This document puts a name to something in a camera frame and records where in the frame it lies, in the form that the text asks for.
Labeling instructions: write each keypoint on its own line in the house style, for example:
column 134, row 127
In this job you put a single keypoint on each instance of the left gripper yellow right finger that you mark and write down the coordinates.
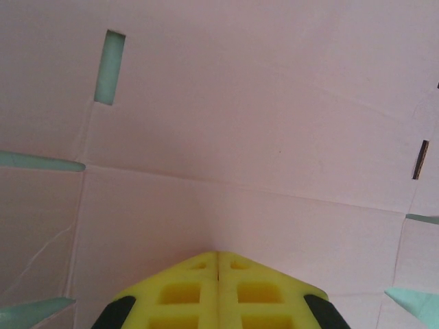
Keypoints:
column 257, row 294

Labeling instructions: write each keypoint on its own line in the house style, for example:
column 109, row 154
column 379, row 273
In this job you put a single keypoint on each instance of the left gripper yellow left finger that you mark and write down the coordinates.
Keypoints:
column 181, row 294

